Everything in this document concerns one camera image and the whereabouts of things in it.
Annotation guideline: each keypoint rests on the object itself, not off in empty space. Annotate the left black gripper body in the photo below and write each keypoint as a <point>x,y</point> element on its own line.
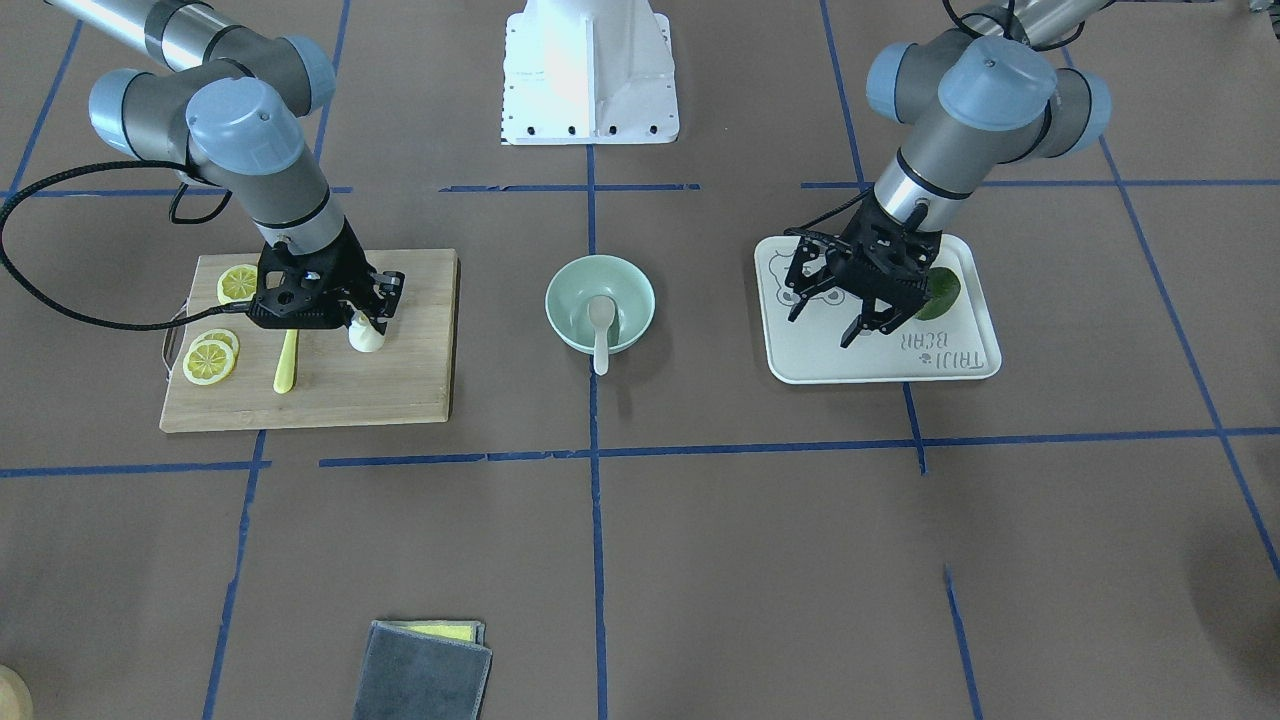
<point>868,266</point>

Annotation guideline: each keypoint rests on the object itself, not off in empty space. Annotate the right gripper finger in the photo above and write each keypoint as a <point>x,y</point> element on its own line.
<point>381,311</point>

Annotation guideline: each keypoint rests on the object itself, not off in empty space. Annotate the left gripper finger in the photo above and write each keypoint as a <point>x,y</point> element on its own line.
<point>869,319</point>
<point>805,288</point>

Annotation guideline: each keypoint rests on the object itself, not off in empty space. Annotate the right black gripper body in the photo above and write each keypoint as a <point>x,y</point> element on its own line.
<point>351,268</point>

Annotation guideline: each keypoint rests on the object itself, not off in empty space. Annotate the beige plastic spoon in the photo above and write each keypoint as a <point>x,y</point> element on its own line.
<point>602,313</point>

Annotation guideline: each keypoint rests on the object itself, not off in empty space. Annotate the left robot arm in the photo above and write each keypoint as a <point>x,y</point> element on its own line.
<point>981,94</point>

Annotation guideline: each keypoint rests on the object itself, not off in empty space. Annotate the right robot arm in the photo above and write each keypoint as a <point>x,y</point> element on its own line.
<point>227,114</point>

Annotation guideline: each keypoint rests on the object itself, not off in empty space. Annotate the single lemon slice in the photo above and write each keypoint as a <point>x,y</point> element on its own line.
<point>237,284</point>

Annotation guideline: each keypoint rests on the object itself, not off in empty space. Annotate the green avocado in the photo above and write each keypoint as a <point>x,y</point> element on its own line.
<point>944,287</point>

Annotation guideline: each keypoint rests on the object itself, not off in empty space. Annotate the wooden cutting board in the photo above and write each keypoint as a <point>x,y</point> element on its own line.
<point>407,381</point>

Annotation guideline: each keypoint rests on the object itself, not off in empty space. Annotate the lower stacked lemon slice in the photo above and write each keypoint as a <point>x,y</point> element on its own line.
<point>229,338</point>

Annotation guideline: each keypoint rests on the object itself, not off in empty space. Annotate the yellow plastic knife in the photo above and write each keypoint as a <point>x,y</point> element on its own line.
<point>286,366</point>

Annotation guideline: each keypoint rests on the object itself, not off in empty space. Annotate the beige bear serving tray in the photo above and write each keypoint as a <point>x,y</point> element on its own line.
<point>960,346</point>

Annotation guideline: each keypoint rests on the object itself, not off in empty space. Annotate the upper lemon slice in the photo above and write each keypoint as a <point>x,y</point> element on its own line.
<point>208,362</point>

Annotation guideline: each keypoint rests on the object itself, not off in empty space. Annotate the grey folded cloth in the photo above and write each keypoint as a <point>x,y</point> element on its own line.
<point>423,669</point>

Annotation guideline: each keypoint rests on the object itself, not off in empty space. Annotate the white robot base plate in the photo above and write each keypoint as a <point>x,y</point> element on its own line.
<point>588,73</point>

